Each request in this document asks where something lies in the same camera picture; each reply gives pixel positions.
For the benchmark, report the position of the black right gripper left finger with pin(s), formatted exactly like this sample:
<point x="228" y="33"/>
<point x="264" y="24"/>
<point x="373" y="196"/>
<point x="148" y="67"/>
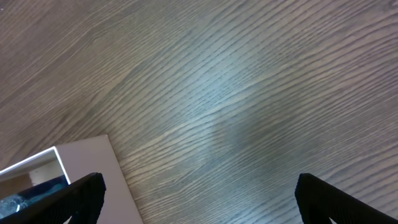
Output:
<point x="56" y="201"/>

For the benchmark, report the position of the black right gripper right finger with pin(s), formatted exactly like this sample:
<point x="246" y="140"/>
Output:
<point x="321" y="203"/>

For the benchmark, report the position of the white cardboard box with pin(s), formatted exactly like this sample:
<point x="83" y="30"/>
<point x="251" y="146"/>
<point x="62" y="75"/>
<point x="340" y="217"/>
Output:
<point x="74" y="160"/>

